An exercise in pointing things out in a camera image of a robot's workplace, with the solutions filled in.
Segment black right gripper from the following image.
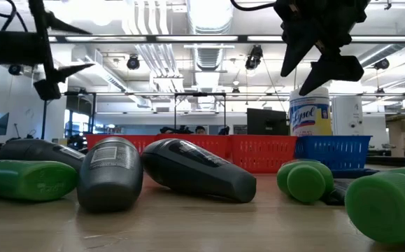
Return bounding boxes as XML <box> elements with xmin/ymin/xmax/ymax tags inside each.
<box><xmin>273</xmin><ymin>0</ymin><xmax>371</xmax><ymax>97</ymax></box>

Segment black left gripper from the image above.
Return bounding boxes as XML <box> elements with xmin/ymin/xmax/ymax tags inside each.
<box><xmin>0</xmin><ymin>0</ymin><xmax>95</xmax><ymax>102</ymax></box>

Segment dark grey toiletry bottle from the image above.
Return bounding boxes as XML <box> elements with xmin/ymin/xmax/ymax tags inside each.
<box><xmin>0</xmin><ymin>139</ymin><xmax>87</xmax><ymax>172</ymax></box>

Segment grey roll-on bottle with label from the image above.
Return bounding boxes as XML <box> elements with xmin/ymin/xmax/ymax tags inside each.
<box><xmin>76</xmin><ymin>136</ymin><xmax>145</xmax><ymax>214</ymax></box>

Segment dark rectangular toiletry packet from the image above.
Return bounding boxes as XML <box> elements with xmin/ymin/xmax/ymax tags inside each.
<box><xmin>322</xmin><ymin>178</ymin><xmax>354</xmax><ymax>207</ymax></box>

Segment grey black tool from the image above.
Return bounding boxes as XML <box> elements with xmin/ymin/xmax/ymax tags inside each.
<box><xmin>141</xmin><ymin>138</ymin><xmax>257</xmax><ymax>204</ymax></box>

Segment Lysol wipes canister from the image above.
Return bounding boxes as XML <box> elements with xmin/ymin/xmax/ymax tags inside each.
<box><xmin>288</xmin><ymin>86</ymin><xmax>333</xmax><ymax>137</ymax></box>

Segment white cylindrical tank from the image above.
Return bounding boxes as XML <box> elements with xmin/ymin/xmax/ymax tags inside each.
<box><xmin>331</xmin><ymin>96</ymin><xmax>364</xmax><ymax>137</ymax></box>

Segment black computer monitor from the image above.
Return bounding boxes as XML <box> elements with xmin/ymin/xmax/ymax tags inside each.
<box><xmin>246</xmin><ymin>108</ymin><xmax>290</xmax><ymax>137</ymax></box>

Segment blue plastic slotted basket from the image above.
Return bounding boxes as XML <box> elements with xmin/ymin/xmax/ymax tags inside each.
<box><xmin>294</xmin><ymin>135</ymin><xmax>373</xmax><ymax>172</ymax></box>

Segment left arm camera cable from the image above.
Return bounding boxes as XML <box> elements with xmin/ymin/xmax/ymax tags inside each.
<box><xmin>0</xmin><ymin>0</ymin><xmax>29</xmax><ymax>33</ymax></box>

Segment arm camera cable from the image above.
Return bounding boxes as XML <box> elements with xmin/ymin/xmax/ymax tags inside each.
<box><xmin>0</xmin><ymin>0</ymin><xmax>29</xmax><ymax>33</ymax></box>
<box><xmin>229</xmin><ymin>0</ymin><xmax>276</xmax><ymax>12</ymax></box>

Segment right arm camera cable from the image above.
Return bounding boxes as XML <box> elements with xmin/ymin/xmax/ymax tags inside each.
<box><xmin>229</xmin><ymin>0</ymin><xmax>276</xmax><ymax>12</ymax></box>

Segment distant black rig frame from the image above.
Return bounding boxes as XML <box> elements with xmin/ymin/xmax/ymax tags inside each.
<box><xmin>173</xmin><ymin>92</ymin><xmax>227</xmax><ymax>132</ymax></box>

